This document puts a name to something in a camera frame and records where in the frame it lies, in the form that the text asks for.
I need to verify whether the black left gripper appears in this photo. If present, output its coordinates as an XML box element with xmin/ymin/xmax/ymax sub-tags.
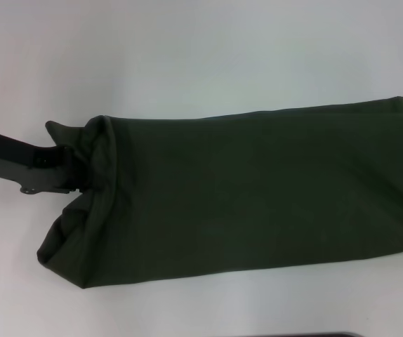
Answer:
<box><xmin>0</xmin><ymin>128</ymin><xmax>84</xmax><ymax>196</ymax></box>

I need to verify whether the dark green FREE t-shirt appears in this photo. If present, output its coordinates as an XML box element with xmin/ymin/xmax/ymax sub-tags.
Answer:
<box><xmin>36</xmin><ymin>94</ymin><xmax>403</xmax><ymax>291</ymax></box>

